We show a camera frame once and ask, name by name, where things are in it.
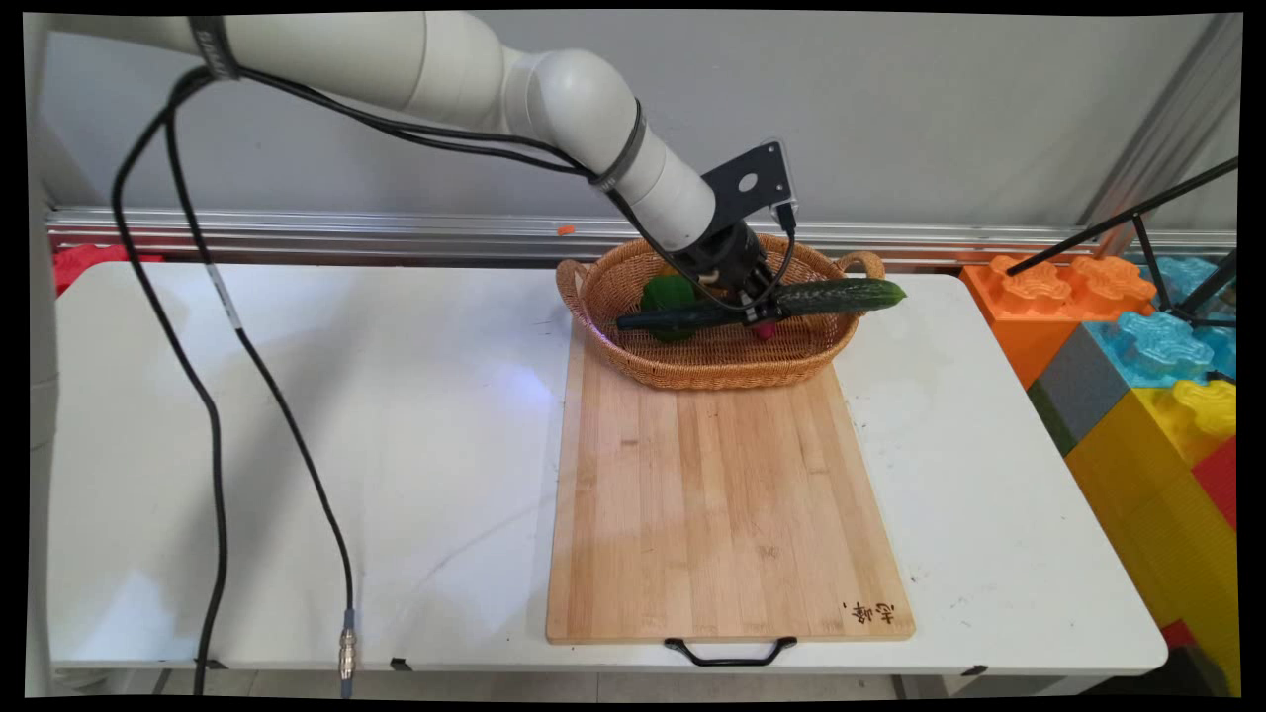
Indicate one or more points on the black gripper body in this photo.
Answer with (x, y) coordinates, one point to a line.
(730, 259)

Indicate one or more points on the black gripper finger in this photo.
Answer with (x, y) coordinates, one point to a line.
(771, 295)
(750, 309)

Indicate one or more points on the long dark green cucumber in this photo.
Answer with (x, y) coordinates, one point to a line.
(841, 295)

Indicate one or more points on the green bell pepper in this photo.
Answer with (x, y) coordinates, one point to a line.
(668, 295)

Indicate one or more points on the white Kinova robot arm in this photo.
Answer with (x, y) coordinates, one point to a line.
(445, 59)

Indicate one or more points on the purple sweet potato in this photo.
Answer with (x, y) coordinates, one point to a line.
(764, 331)

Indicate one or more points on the woven wicker basket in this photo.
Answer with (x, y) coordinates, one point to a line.
(712, 361)

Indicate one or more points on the bamboo cutting board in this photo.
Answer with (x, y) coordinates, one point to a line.
(712, 494)

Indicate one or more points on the orange giant building block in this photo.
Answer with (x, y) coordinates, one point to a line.
(1029, 307)

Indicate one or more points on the grey giant building block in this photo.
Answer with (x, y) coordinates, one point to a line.
(1078, 391)

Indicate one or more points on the blue giant building block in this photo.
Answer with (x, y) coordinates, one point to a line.
(1162, 341)

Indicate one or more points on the black tripod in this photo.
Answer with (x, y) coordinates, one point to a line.
(1177, 257)

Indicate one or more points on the yellow giant building block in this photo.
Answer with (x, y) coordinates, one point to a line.
(1157, 514)

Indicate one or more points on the red giant building block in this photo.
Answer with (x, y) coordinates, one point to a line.
(1219, 480)

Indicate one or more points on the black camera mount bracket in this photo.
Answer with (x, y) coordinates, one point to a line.
(754, 183)

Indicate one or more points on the aluminium rail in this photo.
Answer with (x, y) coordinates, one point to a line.
(346, 235)

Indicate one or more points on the slanted aluminium post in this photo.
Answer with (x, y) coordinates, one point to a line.
(1162, 129)

